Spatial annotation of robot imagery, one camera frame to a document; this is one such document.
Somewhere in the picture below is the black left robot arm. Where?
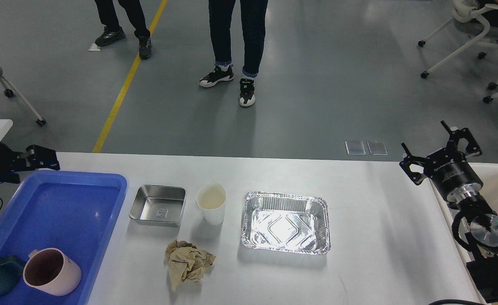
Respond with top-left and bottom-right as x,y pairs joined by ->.
0,142 -> 60,184

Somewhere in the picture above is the floor socket plate left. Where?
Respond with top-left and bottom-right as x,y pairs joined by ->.
345,140 -> 367,156

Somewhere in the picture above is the person in black trousers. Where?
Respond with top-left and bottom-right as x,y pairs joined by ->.
94,0 -> 153,60

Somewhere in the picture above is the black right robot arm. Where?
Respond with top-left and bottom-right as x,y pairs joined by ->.
399,121 -> 498,303

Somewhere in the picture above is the blue plastic tray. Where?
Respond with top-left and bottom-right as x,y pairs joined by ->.
0,170 -> 127,305

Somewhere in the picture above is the pink mug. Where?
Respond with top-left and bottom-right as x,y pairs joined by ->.
22,248 -> 82,297

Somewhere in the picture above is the white office chair right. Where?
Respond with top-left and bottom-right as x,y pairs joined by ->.
418,0 -> 498,79

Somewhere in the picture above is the crumpled brown paper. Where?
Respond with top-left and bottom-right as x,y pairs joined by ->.
165,240 -> 216,292

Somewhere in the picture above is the aluminium foil tray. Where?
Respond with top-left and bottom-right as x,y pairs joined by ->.
240,191 -> 331,255

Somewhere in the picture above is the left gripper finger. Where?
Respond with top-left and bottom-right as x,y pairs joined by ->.
16,145 -> 60,171

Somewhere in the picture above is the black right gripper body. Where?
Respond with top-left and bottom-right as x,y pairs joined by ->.
427,149 -> 484,202

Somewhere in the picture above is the white paper on floor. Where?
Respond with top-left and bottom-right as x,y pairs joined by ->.
88,43 -> 101,52

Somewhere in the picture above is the floor socket plate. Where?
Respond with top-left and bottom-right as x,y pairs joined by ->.
367,140 -> 388,156
345,140 -> 367,156

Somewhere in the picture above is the white paper cup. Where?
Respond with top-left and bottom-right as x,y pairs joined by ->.
196,181 -> 227,225

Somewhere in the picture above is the stainless steel rectangular container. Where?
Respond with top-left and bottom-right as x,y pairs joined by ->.
129,185 -> 186,227

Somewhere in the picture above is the person in blue jeans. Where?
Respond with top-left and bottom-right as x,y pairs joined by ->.
198,0 -> 269,108

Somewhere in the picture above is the white plastic bin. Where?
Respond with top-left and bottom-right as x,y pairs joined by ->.
431,164 -> 498,304

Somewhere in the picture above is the floor socket plate right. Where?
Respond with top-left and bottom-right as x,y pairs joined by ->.
367,140 -> 388,156

